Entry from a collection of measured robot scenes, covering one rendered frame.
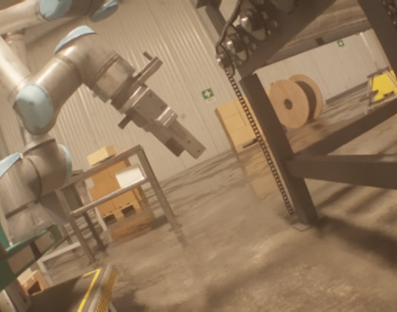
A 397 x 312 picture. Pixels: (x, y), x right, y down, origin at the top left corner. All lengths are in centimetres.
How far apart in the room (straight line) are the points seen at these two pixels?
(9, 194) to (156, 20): 1090
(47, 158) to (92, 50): 65
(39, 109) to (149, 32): 1112
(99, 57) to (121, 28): 1116
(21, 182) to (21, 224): 14
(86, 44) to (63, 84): 9
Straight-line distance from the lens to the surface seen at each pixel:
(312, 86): 807
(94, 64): 75
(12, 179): 124
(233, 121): 857
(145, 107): 72
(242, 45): 148
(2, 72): 87
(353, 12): 177
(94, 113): 1140
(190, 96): 1132
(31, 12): 106
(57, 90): 71
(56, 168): 134
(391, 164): 93
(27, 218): 123
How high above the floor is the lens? 57
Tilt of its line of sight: 3 degrees down
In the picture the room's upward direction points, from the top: 25 degrees counter-clockwise
